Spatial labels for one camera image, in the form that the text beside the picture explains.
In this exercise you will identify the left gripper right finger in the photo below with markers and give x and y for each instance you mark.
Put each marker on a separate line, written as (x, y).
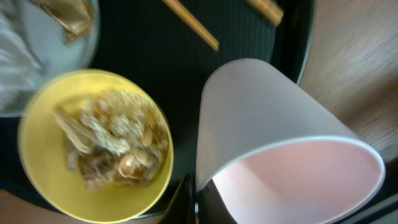
(211, 208)

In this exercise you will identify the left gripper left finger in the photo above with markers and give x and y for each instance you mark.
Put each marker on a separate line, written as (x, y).
(181, 207)

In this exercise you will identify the pink cup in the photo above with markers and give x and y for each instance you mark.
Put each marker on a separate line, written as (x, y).
(275, 154)

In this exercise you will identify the food scraps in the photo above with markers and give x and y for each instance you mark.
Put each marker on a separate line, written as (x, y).
(116, 137)

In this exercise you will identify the yellow bowl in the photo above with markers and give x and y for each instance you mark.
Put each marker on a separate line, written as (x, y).
(41, 144)

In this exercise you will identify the wooden chopstick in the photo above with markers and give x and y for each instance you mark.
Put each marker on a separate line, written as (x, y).
(269, 9)
(179, 9)

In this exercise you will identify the grey round plate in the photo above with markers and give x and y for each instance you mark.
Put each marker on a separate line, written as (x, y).
(46, 39)

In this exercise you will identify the gold brown wrapper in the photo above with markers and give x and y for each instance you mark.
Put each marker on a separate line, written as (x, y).
(77, 17)

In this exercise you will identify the round black serving tray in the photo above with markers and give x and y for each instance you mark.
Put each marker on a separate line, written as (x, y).
(147, 43)

